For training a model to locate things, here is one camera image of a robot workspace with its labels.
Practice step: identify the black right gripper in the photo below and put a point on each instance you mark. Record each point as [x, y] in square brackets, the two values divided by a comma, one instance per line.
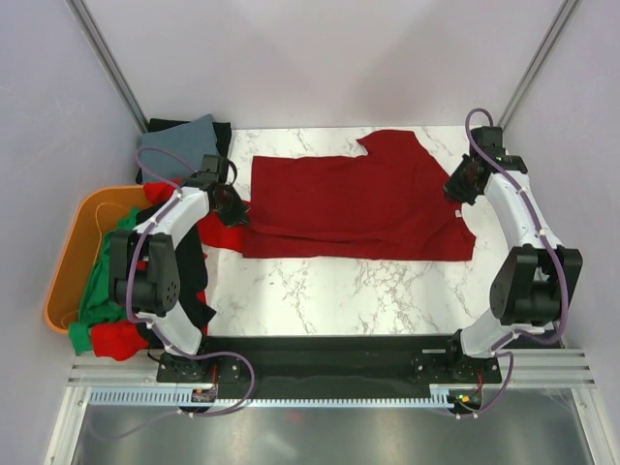
[452, 188]

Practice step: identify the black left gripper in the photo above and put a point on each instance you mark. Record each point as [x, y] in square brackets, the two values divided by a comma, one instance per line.
[238, 216]

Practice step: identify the dark red t shirt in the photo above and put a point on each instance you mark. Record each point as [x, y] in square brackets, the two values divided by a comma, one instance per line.
[386, 204]

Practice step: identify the orange plastic basket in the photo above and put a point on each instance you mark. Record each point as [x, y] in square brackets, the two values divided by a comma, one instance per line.
[97, 214]

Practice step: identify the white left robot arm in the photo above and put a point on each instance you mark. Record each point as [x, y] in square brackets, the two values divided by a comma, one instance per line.
[153, 299]

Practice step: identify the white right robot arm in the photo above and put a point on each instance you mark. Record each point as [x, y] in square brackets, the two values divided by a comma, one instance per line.
[533, 289]

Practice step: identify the folded black t shirt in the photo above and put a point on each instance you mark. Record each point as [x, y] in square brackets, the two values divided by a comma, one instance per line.
[220, 140]

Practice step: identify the folded grey-blue t shirt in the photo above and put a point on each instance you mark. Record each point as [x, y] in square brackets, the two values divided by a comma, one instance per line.
[174, 145]

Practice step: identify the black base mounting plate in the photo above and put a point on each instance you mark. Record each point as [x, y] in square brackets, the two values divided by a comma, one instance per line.
[296, 367]

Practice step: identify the green t shirt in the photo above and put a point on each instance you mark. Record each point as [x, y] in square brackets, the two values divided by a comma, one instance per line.
[99, 286]

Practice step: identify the bright red t shirt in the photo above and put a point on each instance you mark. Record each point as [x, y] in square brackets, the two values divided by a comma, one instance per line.
[156, 272]

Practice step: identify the left aluminium frame post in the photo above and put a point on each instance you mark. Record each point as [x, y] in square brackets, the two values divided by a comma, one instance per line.
[99, 44]

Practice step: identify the aluminium frame post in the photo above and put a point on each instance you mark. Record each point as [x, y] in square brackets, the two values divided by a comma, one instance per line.
[550, 39]
[99, 44]

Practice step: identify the right aluminium frame post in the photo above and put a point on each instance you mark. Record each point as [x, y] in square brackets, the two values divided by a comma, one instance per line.
[550, 39]

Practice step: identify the white slotted cable duct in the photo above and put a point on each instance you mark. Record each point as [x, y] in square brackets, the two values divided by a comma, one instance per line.
[188, 397]

